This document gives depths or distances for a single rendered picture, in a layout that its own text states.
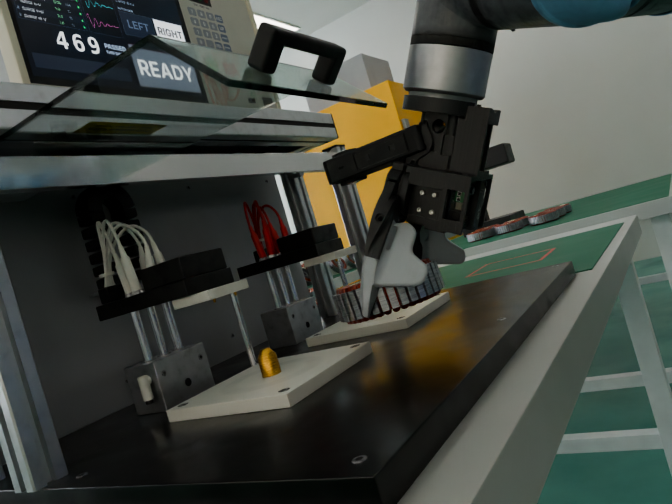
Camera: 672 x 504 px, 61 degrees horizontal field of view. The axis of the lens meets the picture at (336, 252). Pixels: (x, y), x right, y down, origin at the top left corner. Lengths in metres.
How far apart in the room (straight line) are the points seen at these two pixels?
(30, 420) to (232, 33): 0.63
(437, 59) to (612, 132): 5.28
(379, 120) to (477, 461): 4.06
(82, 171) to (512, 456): 0.46
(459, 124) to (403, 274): 0.14
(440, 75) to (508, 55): 5.48
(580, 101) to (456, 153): 5.30
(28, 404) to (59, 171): 0.21
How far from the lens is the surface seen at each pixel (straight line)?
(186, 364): 0.67
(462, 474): 0.34
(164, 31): 0.83
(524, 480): 0.38
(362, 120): 4.41
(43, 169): 0.59
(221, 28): 0.93
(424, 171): 0.52
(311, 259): 0.78
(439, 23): 0.53
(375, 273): 0.51
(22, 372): 0.53
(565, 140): 5.82
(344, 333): 0.73
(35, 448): 0.53
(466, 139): 0.53
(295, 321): 0.82
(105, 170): 0.63
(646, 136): 5.76
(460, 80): 0.52
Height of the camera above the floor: 0.88
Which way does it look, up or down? level
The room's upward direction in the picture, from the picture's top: 17 degrees counter-clockwise
